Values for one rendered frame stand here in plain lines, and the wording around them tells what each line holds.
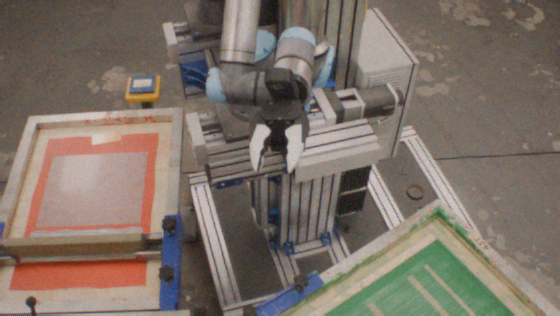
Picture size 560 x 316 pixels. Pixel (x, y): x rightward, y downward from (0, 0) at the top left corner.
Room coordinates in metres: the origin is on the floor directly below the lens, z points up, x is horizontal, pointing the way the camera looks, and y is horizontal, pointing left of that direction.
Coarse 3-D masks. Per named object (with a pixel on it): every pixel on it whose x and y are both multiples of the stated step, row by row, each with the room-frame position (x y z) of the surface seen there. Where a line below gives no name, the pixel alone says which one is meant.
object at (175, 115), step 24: (48, 120) 1.34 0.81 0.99; (72, 120) 1.34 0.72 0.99; (96, 120) 1.35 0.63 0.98; (120, 120) 1.35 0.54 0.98; (144, 120) 1.36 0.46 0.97; (168, 120) 1.36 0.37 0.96; (24, 144) 1.22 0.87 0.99; (24, 168) 1.13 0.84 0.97; (168, 168) 1.12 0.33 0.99; (168, 192) 1.02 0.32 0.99; (0, 216) 0.91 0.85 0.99; (0, 312) 0.59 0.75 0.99; (24, 312) 0.59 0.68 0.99; (48, 312) 0.60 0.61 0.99; (72, 312) 0.60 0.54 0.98; (96, 312) 0.61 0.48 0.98; (120, 312) 0.61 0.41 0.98
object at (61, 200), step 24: (48, 144) 1.26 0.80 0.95; (72, 144) 1.26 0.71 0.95; (96, 144) 1.25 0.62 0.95; (48, 168) 1.14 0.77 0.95; (72, 168) 1.14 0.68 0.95; (96, 168) 1.14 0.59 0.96; (48, 192) 1.04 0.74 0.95; (72, 192) 1.04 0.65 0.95; (48, 216) 0.94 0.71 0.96; (72, 216) 0.94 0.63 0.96; (24, 264) 0.76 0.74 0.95; (48, 264) 0.77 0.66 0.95; (72, 264) 0.77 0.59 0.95; (24, 288) 0.68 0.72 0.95; (48, 288) 0.69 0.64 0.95
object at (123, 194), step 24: (120, 144) 1.25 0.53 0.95; (144, 144) 1.25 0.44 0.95; (120, 168) 1.14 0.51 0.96; (144, 168) 1.14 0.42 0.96; (96, 192) 1.04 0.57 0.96; (120, 192) 1.04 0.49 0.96; (144, 192) 1.04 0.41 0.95; (96, 216) 0.94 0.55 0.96; (120, 216) 0.95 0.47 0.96; (144, 216) 0.95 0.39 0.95; (96, 264) 0.77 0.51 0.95; (120, 264) 0.77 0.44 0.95; (144, 264) 0.78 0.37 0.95
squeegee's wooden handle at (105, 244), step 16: (16, 240) 0.78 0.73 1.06; (32, 240) 0.78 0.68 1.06; (48, 240) 0.79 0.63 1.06; (64, 240) 0.79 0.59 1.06; (80, 240) 0.79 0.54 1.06; (96, 240) 0.79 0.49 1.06; (112, 240) 0.79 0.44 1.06; (128, 240) 0.79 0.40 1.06; (144, 240) 0.82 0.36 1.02; (16, 256) 0.76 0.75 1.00; (32, 256) 0.77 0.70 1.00; (48, 256) 0.77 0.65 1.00
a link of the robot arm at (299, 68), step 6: (282, 60) 0.79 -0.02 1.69; (288, 60) 0.78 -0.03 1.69; (294, 60) 0.78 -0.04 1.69; (300, 60) 0.79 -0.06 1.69; (276, 66) 0.78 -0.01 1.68; (282, 66) 0.77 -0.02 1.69; (288, 66) 0.76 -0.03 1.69; (294, 66) 0.76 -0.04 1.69; (300, 66) 0.77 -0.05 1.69; (306, 66) 0.78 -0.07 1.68; (294, 72) 0.75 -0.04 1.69; (300, 72) 0.75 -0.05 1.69; (306, 72) 0.76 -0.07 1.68; (306, 78) 0.75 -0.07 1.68
